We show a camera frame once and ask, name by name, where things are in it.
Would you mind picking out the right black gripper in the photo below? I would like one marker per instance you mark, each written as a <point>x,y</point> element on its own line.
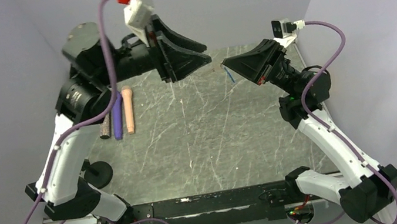
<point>260,63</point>

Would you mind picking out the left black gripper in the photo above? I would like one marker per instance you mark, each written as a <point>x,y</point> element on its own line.
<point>174,55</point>

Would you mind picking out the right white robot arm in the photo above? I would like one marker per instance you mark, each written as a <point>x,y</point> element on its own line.
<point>366,188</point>

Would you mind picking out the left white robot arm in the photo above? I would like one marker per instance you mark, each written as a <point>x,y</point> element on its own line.
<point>83,103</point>

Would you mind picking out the pink microphone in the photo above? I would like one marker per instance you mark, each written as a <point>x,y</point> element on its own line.
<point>126,93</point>

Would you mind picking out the purple microphone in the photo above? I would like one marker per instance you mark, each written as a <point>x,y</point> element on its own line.
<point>117,118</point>

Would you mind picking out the glitter grey microphone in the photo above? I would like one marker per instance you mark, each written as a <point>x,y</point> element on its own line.
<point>105,127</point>

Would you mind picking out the round gold black disc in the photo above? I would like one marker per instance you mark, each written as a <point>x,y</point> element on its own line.
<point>99,174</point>

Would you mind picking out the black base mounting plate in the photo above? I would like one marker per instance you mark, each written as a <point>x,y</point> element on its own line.
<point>269,201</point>

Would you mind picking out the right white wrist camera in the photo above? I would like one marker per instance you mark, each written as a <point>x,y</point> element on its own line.
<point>285,31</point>

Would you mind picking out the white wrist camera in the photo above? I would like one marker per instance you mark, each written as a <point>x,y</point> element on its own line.
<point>285,31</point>
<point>137,14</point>

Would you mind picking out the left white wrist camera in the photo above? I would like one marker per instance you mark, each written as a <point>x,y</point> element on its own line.
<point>137,14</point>

